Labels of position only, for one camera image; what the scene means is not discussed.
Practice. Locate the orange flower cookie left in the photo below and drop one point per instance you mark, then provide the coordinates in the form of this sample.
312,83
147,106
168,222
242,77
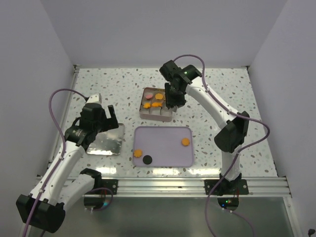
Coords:
138,153

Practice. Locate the pink cookie tin box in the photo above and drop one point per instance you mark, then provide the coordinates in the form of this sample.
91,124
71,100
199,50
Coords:
154,113

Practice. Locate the black sandwich cookie lower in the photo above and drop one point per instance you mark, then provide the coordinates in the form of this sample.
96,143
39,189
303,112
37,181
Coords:
147,159

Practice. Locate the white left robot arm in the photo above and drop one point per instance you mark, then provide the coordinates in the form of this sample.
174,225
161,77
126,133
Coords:
46,205

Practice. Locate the lilac plastic tray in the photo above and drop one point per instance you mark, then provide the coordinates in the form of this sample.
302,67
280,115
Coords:
163,144

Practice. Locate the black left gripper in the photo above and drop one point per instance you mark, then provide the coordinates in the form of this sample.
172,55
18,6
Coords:
109,123

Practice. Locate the orange flower cookie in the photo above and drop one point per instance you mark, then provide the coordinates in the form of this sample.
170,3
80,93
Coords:
138,153
185,141

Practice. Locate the round orange cookie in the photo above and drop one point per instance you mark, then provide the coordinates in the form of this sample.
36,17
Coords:
159,96

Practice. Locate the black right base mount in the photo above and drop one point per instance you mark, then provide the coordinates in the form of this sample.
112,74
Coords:
226,187

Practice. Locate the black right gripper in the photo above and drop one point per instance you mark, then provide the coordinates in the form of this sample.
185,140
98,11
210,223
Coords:
171,101

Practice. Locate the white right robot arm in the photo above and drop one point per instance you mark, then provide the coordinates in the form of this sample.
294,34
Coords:
233,128

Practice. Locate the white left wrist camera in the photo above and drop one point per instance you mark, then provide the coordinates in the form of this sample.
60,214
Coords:
95,98

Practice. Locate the orange flower cookie right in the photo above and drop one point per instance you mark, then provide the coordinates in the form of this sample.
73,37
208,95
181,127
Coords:
185,141

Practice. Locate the aluminium front rail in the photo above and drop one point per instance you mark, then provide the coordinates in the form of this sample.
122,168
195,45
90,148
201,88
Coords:
256,187

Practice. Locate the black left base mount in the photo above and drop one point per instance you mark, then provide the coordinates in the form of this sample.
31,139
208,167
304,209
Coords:
108,184

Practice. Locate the silver tin lid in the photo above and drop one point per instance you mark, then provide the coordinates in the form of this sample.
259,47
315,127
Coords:
108,143

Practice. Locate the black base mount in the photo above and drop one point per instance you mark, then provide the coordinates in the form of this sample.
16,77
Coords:
108,184
226,187

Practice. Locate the pink round cookie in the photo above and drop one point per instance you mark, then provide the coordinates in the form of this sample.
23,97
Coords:
149,96

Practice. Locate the orange fish cookie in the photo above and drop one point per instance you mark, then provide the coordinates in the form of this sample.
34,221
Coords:
146,105
156,104

